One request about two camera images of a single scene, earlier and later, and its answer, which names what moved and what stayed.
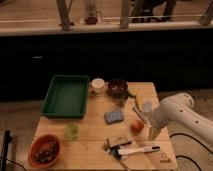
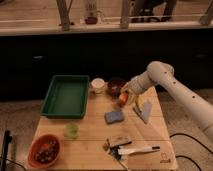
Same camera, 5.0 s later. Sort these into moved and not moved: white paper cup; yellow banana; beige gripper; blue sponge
Moved: beige gripper
Not moved: white paper cup; yellow banana; blue sponge
